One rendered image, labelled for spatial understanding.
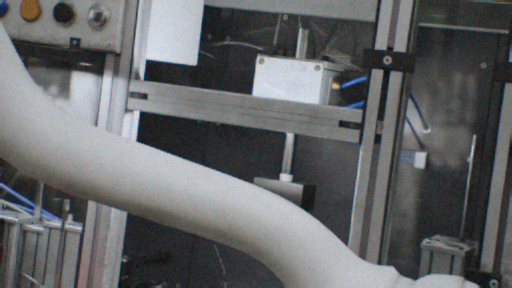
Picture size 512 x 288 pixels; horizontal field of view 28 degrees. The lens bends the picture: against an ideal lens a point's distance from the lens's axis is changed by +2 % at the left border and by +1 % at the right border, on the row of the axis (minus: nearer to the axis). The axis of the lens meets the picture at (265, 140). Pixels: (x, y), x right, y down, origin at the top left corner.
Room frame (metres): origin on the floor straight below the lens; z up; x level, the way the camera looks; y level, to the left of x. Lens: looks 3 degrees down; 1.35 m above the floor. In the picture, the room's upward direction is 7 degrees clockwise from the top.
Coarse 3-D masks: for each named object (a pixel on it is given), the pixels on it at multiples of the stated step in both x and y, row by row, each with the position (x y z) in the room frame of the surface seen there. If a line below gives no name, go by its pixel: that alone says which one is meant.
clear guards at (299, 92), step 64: (192, 0) 1.50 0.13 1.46; (256, 0) 1.46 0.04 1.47; (320, 0) 1.42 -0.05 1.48; (448, 0) 1.35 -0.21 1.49; (64, 64) 1.58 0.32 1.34; (192, 64) 1.49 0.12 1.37; (256, 64) 1.45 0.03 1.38; (320, 64) 1.41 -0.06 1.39; (448, 64) 1.35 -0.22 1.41; (320, 128) 1.41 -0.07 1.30; (448, 128) 1.34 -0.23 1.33; (0, 192) 1.61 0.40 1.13; (64, 192) 1.57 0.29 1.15; (448, 192) 1.34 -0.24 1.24; (0, 256) 1.61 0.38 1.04; (64, 256) 1.56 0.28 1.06; (384, 256) 1.37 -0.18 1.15; (448, 256) 1.33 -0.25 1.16
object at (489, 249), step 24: (504, 96) 1.32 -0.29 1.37; (504, 120) 1.31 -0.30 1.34; (360, 144) 1.81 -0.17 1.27; (504, 144) 1.31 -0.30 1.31; (504, 168) 1.31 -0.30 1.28; (504, 192) 1.32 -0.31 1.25; (504, 216) 1.32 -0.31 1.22; (504, 240) 1.31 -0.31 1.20; (120, 264) 1.72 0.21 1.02; (480, 264) 1.32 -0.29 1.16; (504, 264) 1.30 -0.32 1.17
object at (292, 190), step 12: (288, 144) 1.64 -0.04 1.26; (288, 156) 1.64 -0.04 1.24; (288, 168) 1.64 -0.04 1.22; (264, 180) 1.63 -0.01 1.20; (276, 180) 1.63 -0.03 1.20; (288, 180) 1.64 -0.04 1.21; (276, 192) 1.62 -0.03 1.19; (288, 192) 1.62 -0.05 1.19; (300, 192) 1.61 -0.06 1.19; (312, 192) 1.65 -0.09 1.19; (300, 204) 1.61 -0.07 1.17; (312, 204) 1.66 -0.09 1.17
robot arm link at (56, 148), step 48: (0, 48) 0.86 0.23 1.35; (0, 96) 0.85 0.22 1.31; (0, 144) 0.86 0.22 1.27; (48, 144) 0.85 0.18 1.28; (96, 144) 0.85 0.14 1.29; (96, 192) 0.84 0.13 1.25; (144, 192) 0.83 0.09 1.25; (192, 192) 0.83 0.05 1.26; (240, 192) 0.83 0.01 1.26; (240, 240) 0.82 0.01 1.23; (288, 240) 0.81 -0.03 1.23; (336, 240) 0.83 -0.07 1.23
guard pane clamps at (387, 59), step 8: (368, 48) 1.39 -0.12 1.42; (368, 56) 1.39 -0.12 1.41; (376, 56) 1.38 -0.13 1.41; (384, 56) 1.38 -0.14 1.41; (392, 56) 1.37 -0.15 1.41; (400, 56) 1.37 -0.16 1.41; (408, 56) 1.36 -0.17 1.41; (368, 64) 1.38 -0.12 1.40; (376, 64) 1.38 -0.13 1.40; (384, 64) 1.37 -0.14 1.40; (392, 64) 1.37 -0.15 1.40; (400, 64) 1.37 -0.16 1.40; (408, 64) 1.36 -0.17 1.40; (496, 64) 1.32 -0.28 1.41; (504, 64) 1.32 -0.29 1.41; (408, 72) 1.36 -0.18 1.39; (496, 72) 1.32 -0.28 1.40; (504, 72) 1.31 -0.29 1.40; (496, 80) 1.32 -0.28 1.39; (504, 80) 1.31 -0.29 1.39; (472, 272) 1.32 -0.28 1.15; (480, 272) 1.31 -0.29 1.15; (488, 272) 1.31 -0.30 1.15; (472, 280) 1.32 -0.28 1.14; (480, 280) 1.31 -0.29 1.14; (488, 280) 1.31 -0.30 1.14; (496, 280) 1.30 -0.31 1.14
